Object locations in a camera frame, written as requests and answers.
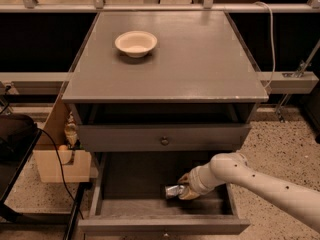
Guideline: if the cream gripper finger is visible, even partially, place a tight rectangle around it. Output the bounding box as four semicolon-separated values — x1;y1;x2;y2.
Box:
178;173;189;184
178;185;199;200

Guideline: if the black cart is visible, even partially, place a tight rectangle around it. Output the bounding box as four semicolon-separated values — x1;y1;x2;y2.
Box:
0;114;91;240

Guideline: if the grey top drawer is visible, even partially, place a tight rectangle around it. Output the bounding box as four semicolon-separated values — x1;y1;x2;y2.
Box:
78;123;251;152

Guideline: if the cardboard box with items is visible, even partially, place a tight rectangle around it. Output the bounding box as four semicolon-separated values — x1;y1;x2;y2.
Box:
33;97;91;183

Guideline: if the white bowl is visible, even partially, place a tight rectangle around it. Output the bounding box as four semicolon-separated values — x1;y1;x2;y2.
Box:
115;31;158;58

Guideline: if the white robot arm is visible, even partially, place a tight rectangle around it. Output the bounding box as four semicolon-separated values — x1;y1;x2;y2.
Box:
178;153;320;233

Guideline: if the black cable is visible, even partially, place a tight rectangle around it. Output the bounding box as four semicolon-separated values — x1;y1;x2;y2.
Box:
37;127;84;220

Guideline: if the open grey middle drawer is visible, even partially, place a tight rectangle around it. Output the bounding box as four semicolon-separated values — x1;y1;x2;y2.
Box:
79;151;250;236

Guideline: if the silver blue redbull can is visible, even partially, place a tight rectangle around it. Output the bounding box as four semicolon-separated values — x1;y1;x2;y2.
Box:
165;185;184;199

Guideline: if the round brass drawer knob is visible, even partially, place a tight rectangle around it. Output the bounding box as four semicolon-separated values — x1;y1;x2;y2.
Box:
161;137;169;146

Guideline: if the grey wooden drawer cabinet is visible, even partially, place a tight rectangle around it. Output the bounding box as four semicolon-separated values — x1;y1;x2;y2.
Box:
61;10;269;240

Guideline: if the white cable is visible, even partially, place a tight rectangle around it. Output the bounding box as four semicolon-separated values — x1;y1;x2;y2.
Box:
254;1;277;88

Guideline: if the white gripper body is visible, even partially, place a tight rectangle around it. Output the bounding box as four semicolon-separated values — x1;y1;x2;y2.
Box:
189;163;223;195

